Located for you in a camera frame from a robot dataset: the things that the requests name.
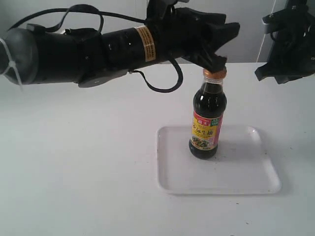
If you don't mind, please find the dark soy sauce bottle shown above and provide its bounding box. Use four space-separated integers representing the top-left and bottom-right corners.
189 68 227 160

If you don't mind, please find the white plastic tray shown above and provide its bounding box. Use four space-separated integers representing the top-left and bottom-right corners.
157 125 282 195

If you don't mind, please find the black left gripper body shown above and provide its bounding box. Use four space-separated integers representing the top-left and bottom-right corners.
146 0 226 63

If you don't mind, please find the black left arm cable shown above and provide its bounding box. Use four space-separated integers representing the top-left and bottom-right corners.
9 6 184 93

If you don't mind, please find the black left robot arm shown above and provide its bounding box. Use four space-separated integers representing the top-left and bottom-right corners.
0 0 240 93

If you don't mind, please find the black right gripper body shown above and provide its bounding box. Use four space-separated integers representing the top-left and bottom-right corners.
262 0 315 84

